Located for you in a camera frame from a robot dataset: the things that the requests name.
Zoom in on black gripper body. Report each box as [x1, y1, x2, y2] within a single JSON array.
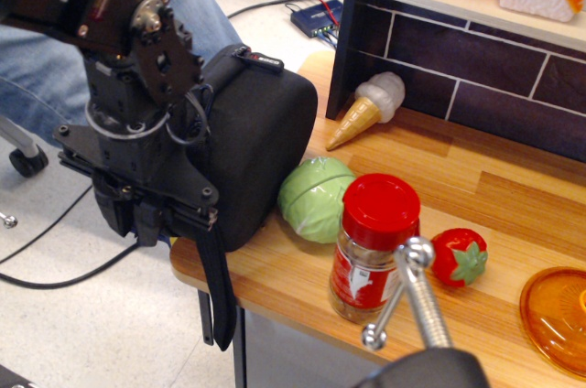
[[53, 124, 219, 231]]

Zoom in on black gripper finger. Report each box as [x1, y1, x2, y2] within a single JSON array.
[[135, 199, 175, 247]]

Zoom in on black gripper finger with green tip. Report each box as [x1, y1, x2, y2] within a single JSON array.
[[92, 175, 134, 237]]

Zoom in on black zipper bag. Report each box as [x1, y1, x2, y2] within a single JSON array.
[[187, 44, 318, 350]]

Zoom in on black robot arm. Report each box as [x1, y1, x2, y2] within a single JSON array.
[[1, 0, 219, 246]]

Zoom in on office chair caster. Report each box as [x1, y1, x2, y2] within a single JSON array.
[[9, 147, 49, 178]]

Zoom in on small metal knob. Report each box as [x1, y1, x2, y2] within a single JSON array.
[[0, 213, 18, 230]]

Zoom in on black table leg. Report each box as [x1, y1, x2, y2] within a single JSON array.
[[198, 290, 214, 346]]

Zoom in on person leg blue jeans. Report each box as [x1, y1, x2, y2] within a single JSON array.
[[1, 0, 241, 147]]

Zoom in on green toy cabbage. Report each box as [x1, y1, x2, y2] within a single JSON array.
[[277, 156, 355, 244]]

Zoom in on red lid spice jar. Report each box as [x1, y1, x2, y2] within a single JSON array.
[[329, 173, 420, 325]]

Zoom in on toy ice cream cone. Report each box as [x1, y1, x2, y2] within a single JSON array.
[[326, 71, 406, 151]]

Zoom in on metal clamp screw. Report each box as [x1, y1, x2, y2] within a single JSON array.
[[362, 236, 453, 351]]

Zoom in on red toy strawberry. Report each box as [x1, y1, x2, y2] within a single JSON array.
[[431, 228, 488, 287]]

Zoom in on black clamp base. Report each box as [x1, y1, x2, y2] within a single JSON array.
[[355, 348, 490, 387]]

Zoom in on dark tiled shelf unit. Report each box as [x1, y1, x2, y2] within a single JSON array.
[[326, 0, 585, 161]]

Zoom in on orange glass lid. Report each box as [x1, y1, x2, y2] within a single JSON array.
[[519, 267, 585, 380]]

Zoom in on black floor cable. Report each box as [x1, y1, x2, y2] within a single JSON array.
[[0, 184, 141, 290]]

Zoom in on blue network switch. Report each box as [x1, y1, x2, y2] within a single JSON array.
[[290, 0, 343, 38]]

